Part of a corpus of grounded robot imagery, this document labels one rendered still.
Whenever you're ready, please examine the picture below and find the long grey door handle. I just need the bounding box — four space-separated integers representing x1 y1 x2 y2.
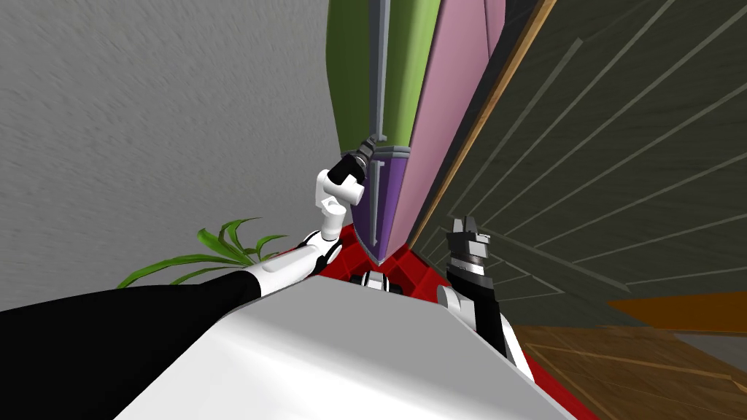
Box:
368 0 390 147

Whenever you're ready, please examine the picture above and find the green fridge door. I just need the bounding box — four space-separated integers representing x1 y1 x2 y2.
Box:
325 0 444 156

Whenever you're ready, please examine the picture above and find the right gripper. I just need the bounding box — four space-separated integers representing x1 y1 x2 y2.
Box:
446 215 492 260

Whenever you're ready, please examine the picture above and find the purple fridge door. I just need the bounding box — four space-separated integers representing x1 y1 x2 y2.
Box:
349 145 413 267

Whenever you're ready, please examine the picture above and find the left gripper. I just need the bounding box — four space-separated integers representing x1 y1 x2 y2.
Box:
352 135 380 178

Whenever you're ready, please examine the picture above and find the short grey door handle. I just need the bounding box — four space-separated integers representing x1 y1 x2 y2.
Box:
368 160 387 250

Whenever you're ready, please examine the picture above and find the pink fridge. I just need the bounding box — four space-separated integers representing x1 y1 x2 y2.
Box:
325 0 508 268

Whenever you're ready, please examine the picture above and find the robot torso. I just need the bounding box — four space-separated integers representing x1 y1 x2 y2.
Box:
113 270 577 420

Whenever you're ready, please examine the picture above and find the green leafy plant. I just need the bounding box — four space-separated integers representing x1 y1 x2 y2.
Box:
116 217 289 289

